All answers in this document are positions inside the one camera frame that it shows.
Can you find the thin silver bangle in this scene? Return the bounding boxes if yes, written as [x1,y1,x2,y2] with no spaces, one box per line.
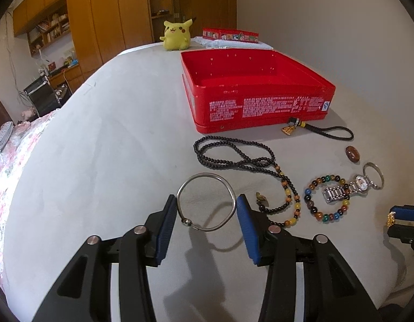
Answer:
[175,172,237,233]

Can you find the brown wooden ring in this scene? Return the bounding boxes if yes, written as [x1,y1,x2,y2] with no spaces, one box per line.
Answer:
[344,145,361,164]

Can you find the red tin box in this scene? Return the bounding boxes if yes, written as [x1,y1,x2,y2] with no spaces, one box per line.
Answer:
[181,48,336,134]

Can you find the silver bangle large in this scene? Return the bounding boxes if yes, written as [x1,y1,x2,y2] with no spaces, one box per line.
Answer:
[363,161,385,191]

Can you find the yellow Pikachu plush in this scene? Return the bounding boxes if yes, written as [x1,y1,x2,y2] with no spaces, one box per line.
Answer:
[160,19,194,51]

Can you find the wooden door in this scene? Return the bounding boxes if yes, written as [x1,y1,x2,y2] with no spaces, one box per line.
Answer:
[180,0,237,37]

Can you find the black braided cord charm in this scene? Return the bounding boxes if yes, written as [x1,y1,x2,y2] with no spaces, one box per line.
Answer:
[281,117,354,142]

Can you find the red tin lid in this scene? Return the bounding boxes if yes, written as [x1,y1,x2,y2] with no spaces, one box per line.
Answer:
[202,28,259,43]

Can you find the silver wristwatch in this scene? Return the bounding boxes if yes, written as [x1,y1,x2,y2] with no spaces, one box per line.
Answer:
[322,174,372,204]

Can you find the multicolour bead bracelet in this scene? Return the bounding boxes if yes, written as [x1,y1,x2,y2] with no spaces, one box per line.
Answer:
[303,174,351,225]

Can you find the wooden desk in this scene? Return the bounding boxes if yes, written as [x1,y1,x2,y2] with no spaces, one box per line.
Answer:
[49,65,84,93]

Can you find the black bead necklace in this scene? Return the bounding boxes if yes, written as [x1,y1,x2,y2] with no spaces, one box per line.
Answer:
[192,135,302,228]

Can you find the black office chair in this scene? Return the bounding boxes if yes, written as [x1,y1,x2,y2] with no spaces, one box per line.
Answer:
[23,76,62,117]

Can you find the floral bedspread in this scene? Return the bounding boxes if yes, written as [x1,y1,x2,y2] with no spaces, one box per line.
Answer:
[0,111,57,288]

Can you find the wooden wardrobe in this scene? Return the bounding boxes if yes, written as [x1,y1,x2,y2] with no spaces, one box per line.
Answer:
[13,0,178,79]

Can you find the white folded towel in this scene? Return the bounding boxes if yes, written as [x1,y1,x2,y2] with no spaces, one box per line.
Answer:
[191,36,273,50]

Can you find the gold pendant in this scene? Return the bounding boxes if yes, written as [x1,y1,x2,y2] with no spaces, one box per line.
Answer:
[386,211,395,228]

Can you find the folded blue white cloth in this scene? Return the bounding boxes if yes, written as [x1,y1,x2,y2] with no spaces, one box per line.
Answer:
[0,121,15,153]

